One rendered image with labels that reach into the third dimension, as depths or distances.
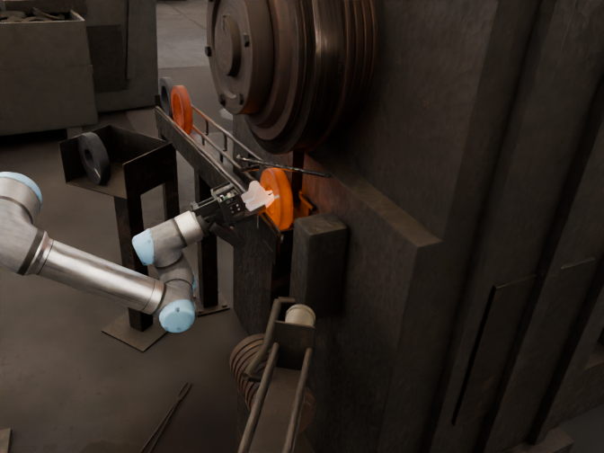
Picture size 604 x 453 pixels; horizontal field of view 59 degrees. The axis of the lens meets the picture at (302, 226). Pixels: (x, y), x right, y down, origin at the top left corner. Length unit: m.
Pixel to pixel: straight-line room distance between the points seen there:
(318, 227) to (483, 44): 0.48
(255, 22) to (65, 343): 1.42
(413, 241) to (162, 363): 1.20
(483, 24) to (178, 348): 1.51
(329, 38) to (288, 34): 0.08
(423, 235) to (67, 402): 1.30
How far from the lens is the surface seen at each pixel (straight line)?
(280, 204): 1.28
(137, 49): 4.16
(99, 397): 1.90
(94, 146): 1.71
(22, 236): 1.15
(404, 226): 1.02
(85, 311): 2.23
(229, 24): 1.14
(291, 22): 1.04
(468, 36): 0.91
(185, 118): 2.08
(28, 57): 3.54
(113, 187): 1.74
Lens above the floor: 1.37
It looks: 30 degrees down
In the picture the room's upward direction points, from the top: 4 degrees clockwise
